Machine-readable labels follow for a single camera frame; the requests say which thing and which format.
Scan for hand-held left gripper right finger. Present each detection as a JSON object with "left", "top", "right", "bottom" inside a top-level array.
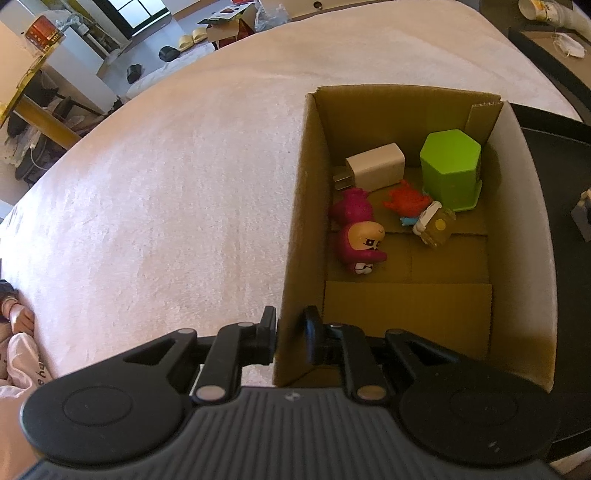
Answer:
[{"left": 302, "top": 305, "right": 467, "bottom": 405}]

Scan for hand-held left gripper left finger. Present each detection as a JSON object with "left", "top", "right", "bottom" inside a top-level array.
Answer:
[{"left": 122, "top": 305, "right": 279, "bottom": 405}]

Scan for brown cardboard box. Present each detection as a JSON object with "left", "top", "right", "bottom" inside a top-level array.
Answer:
[{"left": 272, "top": 85, "right": 555, "bottom": 394}]

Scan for pink hooded toy figure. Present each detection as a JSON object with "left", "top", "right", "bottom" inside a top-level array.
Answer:
[{"left": 328, "top": 187, "right": 389, "bottom": 277}]

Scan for red-haired doll figure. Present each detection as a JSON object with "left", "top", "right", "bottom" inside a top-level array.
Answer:
[{"left": 382, "top": 179, "right": 457, "bottom": 250}]

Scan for white plug charger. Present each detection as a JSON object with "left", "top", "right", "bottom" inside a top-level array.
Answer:
[{"left": 333, "top": 142, "right": 407, "bottom": 193}]

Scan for green hexagonal container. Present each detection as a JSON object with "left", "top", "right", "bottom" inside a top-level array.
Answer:
[{"left": 419, "top": 130, "right": 485, "bottom": 213}]

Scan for black square tray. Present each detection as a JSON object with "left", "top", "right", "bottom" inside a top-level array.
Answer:
[{"left": 510, "top": 102, "right": 591, "bottom": 462}]

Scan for white bed blanket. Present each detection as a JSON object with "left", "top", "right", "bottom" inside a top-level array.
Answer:
[{"left": 0, "top": 1, "right": 583, "bottom": 385}]

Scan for white printed garment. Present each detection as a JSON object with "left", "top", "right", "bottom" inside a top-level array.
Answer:
[{"left": 0, "top": 330, "right": 59, "bottom": 480}]

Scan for grey and white stool toy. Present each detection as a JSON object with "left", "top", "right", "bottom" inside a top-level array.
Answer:
[{"left": 571, "top": 188, "right": 591, "bottom": 242}]

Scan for open cardboard carton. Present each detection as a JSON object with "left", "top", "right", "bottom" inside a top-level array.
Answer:
[{"left": 198, "top": 0, "right": 260, "bottom": 48}]

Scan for clear plastic bag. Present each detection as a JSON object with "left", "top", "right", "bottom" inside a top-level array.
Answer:
[{"left": 252, "top": 0, "right": 293, "bottom": 31}]

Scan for wooden table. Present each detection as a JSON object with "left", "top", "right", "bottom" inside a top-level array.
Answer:
[{"left": 0, "top": 54, "right": 85, "bottom": 149}]

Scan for black framed glass door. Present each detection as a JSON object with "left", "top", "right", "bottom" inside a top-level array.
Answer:
[{"left": 102, "top": 0, "right": 175, "bottom": 29}]

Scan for black side table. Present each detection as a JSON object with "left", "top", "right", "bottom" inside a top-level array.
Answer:
[{"left": 480, "top": 0, "right": 591, "bottom": 121}]

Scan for red box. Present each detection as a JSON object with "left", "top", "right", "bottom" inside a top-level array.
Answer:
[{"left": 25, "top": 15, "right": 66, "bottom": 54}]

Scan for white face mask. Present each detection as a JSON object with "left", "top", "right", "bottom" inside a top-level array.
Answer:
[{"left": 551, "top": 31, "right": 588, "bottom": 60}]

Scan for stacked paper cups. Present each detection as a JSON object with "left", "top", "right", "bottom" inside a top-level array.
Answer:
[{"left": 517, "top": 0, "right": 591, "bottom": 30}]

